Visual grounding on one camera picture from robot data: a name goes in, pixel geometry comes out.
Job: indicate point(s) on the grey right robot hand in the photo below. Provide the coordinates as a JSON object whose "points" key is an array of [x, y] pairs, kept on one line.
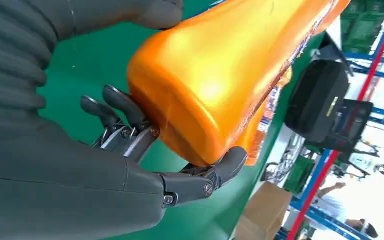
{"points": [[62, 192]]}

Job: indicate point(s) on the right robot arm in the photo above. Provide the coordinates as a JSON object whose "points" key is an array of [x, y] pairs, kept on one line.
{"points": [[10, 66]]}

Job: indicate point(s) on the green table mat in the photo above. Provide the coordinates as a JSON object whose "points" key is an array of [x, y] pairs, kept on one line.
{"points": [[79, 66]]}

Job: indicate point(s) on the open cardboard box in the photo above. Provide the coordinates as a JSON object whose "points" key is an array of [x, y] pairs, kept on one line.
{"points": [[265, 212]]}

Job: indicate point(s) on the green plastic crate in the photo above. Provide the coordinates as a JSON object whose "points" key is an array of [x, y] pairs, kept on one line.
{"points": [[299, 174]]}

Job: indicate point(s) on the black carrying case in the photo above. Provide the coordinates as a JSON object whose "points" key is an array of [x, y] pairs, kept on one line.
{"points": [[314, 99]]}

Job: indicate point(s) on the person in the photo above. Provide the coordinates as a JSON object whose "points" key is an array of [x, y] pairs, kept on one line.
{"points": [[331, 203]]}

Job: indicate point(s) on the black bag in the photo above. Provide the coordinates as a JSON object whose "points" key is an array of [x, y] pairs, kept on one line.
{"points": [[357, 127]]}

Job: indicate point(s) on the red barrier bar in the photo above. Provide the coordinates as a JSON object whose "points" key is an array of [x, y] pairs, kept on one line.
{"points": [[369, 75]]}

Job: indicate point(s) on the green crate stack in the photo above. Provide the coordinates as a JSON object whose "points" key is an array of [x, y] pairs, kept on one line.
{"points": [[361, 26]]}

